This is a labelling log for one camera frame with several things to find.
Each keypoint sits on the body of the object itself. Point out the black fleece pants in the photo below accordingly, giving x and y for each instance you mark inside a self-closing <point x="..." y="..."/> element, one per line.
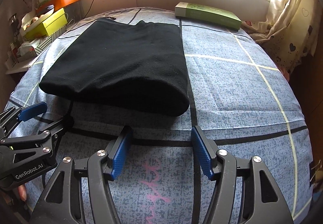
<point x="140" y="67"/>

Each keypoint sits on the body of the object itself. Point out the yellow-green shoe box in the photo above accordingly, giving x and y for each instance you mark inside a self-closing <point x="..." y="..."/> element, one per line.
<point x="45" y="27"/>

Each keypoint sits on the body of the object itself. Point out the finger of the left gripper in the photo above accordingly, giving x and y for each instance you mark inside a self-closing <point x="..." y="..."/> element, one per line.
<point x="32" y="111"/>

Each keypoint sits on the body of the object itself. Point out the white fruit tray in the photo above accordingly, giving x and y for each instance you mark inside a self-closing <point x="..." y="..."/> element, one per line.
<point x="31" y="20"/>

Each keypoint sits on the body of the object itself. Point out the wrapped grey package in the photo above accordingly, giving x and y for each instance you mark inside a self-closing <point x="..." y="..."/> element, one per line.
<point x="27" y="50"/>

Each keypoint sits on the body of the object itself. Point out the person's left hand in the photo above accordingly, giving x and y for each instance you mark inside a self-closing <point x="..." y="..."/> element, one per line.
<point x="21" y="190"/>

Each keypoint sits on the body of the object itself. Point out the blue plaid bed sheet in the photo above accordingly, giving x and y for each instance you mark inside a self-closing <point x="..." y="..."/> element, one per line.
<point x="239" y="99"/>

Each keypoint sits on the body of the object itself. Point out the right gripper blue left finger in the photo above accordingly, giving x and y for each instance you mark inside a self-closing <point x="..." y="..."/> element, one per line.
<point x="117" y="151"/>

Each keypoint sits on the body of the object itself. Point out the white side board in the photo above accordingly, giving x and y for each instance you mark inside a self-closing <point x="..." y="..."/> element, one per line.
<point x="22" y="66"/>

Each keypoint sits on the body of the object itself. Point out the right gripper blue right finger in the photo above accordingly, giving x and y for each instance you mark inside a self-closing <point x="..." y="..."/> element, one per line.
<point x="205" y="149"/>

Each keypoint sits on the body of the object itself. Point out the green and white flat box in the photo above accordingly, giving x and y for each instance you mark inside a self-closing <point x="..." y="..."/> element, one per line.
<point x="209" y="14"/>

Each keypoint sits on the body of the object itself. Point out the orange box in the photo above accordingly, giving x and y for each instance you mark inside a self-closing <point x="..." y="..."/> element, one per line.
<point x="58" y="4"/>

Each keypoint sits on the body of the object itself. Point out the grey striped box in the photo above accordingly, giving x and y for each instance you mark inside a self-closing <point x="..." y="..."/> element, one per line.
<point x="47" y="41"/>

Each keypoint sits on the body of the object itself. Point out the cream heart pattern curtain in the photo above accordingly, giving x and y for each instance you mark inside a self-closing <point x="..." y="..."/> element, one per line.
<point x="290" y="31"/>

